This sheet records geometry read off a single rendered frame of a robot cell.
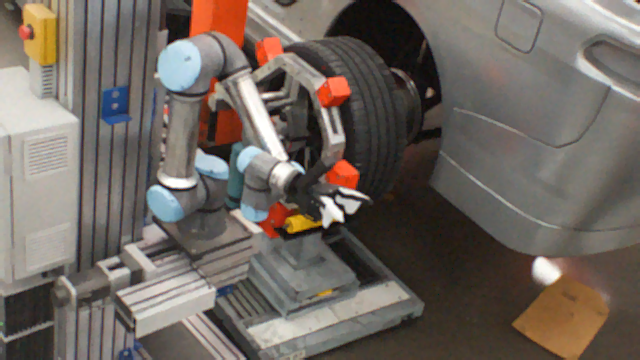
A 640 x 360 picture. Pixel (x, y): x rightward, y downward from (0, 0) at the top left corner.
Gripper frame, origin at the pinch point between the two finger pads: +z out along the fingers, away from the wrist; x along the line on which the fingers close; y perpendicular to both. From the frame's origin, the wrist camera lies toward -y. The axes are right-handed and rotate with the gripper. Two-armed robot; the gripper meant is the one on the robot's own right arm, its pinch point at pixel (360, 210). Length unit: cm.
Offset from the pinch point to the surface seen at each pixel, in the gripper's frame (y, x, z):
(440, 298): 103, -158, -14
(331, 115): 11, -74, -51
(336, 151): 22, -74, -45
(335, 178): 29, -68, -40
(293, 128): 16, -60, -57
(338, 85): -1, -72, -50
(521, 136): -3, -93, 8
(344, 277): 87, -108, -42
